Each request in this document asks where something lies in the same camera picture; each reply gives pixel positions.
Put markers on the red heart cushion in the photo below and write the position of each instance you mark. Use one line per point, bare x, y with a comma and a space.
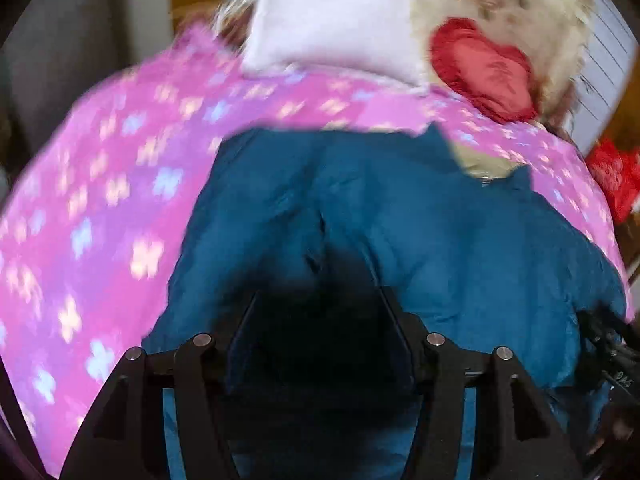
485, 72

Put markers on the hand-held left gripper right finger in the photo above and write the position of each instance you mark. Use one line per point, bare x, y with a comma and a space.
400, 340

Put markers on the pink floral bed sheet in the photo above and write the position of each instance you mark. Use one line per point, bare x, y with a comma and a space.
115, 210

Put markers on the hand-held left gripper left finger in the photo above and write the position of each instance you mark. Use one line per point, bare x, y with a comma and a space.
240, 345

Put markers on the blue padded jacket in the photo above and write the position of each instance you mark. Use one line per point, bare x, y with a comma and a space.
425, 240

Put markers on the white pillow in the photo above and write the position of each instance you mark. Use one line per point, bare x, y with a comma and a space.
330, 25

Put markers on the red plush cloth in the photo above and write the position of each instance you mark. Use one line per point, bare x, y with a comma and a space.
617, 175

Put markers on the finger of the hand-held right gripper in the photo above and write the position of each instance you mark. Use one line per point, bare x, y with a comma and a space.
605, 347

